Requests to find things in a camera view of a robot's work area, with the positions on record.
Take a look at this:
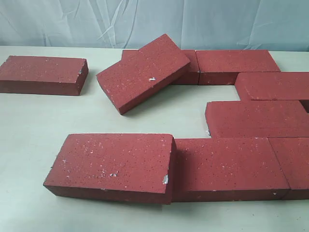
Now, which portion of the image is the third row red brick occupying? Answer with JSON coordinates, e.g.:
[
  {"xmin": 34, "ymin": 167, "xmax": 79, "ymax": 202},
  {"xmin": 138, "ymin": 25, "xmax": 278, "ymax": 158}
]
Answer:
[{"xmin": 205, "ymin": 100, "xmax": 309, "ymax": 138}]

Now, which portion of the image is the second row right brick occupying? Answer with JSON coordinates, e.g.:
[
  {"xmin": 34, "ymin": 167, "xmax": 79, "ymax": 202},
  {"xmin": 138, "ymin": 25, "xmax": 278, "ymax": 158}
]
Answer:
[{"xmin": 235, "ymin": 72, "xmax": 309, "ymax": 111}]

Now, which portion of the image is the white fabric backdrop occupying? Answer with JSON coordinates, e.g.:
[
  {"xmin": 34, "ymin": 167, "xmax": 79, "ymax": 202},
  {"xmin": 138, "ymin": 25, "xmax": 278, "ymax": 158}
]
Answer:
[{"xmin": 0, "ymin": 0, "xmax": 309, "ymax": 51}]

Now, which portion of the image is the back row right brick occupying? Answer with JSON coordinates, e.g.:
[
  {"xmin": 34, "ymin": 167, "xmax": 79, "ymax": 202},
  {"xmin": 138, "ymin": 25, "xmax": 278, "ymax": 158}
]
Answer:
[{"xmin": 196, "ymin": 50, "xmax": 281, "ymax": 86}]

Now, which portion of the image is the back row left brick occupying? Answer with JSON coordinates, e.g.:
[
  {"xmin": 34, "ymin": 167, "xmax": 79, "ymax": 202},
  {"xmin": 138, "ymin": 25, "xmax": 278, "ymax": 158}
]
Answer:
[{"xmin": 117, "ymin": 47, "xmax": 198, "ymax": 87}]

